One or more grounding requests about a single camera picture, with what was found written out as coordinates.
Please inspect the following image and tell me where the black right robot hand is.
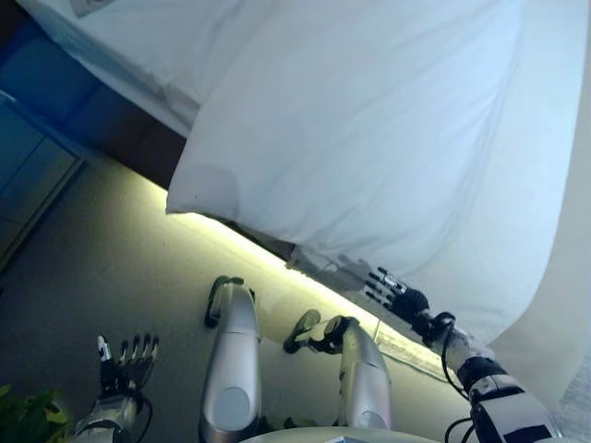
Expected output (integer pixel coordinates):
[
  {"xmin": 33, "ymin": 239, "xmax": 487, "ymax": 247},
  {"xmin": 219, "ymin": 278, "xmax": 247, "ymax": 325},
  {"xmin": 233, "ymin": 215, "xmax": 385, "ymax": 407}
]
[{"xmin": 364, "ymin": 265, "xmax": 431, "ymax": 320}]

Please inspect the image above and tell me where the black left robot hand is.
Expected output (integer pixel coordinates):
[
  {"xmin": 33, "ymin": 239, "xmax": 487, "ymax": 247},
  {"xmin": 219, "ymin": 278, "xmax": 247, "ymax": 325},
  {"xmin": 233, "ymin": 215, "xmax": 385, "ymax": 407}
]
[{"xmin": 95, "ymin": 332, "xmax": 161, "ymax": 394}]

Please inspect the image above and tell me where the white duvet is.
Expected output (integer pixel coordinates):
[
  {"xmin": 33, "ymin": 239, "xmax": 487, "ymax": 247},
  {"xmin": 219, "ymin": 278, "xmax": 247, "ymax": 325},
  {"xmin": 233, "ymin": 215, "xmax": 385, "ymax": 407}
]
[{"xmin": 165, "ymin": 0, "xmax": 583, "ymax": 342}]

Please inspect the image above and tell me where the white bed sheet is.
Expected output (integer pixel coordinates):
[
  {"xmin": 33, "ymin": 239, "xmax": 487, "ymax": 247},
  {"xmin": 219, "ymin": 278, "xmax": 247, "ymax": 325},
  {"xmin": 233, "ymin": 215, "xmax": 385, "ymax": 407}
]
[{"xmin": 13, "ymin": 0, "xmax": 205, "ymax": 139}]

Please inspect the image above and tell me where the small patterned mat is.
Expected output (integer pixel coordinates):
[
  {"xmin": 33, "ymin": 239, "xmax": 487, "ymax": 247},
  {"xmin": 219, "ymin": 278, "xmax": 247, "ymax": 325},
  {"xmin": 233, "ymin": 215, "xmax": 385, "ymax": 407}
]
[{"xmin": 376, "ymin": 322, "xmax": 456, "ymax": 377}]

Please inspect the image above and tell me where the silver right robot leg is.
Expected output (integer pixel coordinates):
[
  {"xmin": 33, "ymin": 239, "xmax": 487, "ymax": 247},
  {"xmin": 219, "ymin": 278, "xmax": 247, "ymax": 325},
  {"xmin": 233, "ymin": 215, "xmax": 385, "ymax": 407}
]
[{"xmin": 322, "ymin": 316, "xmax": 393, "ymax": 433}]

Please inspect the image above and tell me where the silver robot leg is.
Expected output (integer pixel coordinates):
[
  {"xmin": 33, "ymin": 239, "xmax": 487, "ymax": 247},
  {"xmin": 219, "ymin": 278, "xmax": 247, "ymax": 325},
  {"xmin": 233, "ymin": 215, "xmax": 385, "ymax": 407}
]
[
  {"xmin": 322, "ymin": 316, "xmax": 393, "ymax": 433},
  {"xmin": 198, "ymin": 279, "xmax": 262, "ymax": 443}
]

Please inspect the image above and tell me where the dark right robot foot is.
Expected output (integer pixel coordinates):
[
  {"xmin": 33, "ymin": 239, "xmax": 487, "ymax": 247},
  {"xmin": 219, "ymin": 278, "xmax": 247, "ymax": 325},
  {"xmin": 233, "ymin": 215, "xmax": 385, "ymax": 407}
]
[{"xmin": 282, "ymin": 308, "xmax": 325, "ymax": 354}]

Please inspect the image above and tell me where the silver left robot leg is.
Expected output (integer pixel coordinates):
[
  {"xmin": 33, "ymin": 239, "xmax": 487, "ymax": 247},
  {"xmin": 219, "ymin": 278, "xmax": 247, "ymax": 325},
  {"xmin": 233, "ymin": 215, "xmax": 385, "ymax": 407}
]
[{"xmin": 198, "ymin": 279, "xmax": 262, "ymax": 443}]

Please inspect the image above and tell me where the green plant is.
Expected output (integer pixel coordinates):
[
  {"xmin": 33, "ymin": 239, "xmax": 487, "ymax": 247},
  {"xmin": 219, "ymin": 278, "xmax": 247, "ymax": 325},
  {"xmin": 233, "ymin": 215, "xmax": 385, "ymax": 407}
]
[{"xmin": 0, "ymin": 382, "xmax": 71, "ymax": 443}]

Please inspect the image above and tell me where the large grey rug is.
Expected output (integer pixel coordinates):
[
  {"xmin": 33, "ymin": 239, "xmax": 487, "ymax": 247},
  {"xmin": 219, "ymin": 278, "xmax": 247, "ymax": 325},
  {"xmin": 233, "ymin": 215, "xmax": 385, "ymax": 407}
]
[{"xmin": 557, "ymin": 367, "xmax": 591, "ymax": 431}]

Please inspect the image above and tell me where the wooden nightstand with glass front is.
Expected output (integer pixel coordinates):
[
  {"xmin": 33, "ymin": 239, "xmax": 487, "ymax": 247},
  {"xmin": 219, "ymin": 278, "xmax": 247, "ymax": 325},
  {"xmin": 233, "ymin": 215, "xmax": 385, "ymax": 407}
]
[{"xmin": 0, "ymin": 90, "xmax": 89, "ymax": 279}]

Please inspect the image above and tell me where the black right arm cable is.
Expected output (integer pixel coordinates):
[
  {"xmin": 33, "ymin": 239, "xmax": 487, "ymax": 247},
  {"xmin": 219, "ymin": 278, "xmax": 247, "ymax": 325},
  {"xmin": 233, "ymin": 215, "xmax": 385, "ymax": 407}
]
[{"xmin": 440, "ymin": 313, "xmax": 473, "ymax": 443}]

